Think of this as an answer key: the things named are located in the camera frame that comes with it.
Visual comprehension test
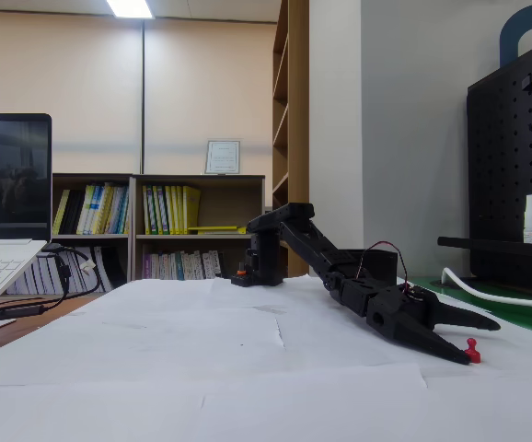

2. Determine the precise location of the black open box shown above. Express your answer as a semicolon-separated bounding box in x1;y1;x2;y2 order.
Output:
339;248;398;283

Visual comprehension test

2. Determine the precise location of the white paper sheet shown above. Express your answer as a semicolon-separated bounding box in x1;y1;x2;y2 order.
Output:
0;362;429;442
272;274;532;442
0;307;288;389

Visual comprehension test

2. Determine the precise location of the green desk mat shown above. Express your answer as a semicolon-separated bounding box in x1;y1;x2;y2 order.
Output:
403;274;532;343

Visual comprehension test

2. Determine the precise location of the black pegboard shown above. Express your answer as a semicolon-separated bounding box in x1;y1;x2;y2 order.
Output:
467;34;532;296

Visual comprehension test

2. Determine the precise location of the tall wooden bookshelf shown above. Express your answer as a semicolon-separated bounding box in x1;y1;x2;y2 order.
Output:
272;0;311;278

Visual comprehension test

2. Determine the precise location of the flat yellow folder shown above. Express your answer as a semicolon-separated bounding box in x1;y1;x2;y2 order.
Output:
187;225;248;236

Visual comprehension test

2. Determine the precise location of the wide low wooden bookshelf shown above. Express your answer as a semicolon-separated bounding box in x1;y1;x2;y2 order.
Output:
130;173;266;282

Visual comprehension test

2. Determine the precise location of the thick yellow binder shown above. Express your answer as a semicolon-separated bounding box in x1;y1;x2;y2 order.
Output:
181;185;202;235

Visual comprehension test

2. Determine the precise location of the framed certificate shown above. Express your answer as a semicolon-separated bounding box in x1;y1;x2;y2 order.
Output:
204;139;242;176

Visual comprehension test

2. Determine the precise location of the blue arch-shaped board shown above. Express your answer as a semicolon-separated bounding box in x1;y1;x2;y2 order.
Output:
499;3;532;66

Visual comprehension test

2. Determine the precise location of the narrow low wooden bookshelf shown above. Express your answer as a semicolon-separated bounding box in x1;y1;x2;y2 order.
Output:
52;173;133;296

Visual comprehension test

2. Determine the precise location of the ceiling light panel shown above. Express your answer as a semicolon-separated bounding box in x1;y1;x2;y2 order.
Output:
105;0;156;20

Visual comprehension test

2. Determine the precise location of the white laptop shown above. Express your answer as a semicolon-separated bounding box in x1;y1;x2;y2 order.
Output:
0;113;53;320

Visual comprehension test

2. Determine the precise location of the white power cable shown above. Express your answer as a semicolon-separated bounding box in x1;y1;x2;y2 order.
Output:
441;267;532;310

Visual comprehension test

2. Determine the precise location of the red black servo wire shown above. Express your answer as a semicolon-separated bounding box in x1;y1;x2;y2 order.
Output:
354;240;412;296

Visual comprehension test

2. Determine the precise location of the black pegboard shelf rail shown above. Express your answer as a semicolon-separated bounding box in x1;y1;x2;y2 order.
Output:
436;236;532;260

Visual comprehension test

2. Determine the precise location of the black laptop cable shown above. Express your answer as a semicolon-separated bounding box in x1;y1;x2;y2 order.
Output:
0;243;102;323

